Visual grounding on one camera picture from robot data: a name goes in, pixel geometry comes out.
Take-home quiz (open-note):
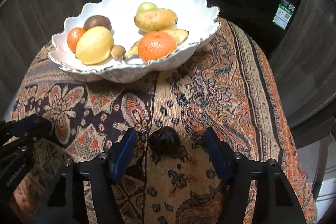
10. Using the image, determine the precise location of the brown kiwi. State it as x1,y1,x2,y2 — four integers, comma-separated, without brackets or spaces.
83,15,112,33

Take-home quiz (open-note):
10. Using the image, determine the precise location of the black oven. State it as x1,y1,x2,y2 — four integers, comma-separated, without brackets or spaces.
129,0,309,56

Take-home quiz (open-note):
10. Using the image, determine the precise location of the yellow mango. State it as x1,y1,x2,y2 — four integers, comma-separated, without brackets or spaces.
134,8,178,33

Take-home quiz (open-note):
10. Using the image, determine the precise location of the large yellow lemon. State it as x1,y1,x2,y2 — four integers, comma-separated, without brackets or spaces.
76,26,114,65

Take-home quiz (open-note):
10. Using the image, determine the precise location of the patterned tablecloth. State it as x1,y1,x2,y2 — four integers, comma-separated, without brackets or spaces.
8,17,317,224

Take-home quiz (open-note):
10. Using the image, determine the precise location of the green round citrus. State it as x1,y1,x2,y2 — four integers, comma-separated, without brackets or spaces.
136,2,158,15

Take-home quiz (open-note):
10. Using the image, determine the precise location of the dark plum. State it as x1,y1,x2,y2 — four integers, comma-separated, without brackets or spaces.
148,127,181,155

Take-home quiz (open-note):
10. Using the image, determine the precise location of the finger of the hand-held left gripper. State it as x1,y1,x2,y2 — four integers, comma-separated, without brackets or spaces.
0,114,51,146

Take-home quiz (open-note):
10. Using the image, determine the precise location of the white scalloped bowl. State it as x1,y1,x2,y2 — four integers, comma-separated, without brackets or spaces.
48,0,221,83

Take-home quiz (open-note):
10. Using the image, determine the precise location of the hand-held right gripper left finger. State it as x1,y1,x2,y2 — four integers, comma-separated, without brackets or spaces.
39,128,138,224

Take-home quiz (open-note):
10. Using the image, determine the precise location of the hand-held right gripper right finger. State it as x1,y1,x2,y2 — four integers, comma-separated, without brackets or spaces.
203,127,306,224

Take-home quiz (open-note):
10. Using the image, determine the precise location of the orange tangerine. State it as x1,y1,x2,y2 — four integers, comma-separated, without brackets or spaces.
67,27,87,53
138,31,177,62

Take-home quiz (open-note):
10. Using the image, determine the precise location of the small round brown fruit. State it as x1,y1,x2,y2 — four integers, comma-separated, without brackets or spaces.
111,45,126,62

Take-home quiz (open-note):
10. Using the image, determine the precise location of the green white sticker label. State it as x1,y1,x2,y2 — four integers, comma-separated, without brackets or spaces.
272,0,296,28

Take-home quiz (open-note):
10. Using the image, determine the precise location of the yellow banana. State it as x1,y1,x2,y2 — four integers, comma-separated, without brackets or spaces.
125,29,189,59

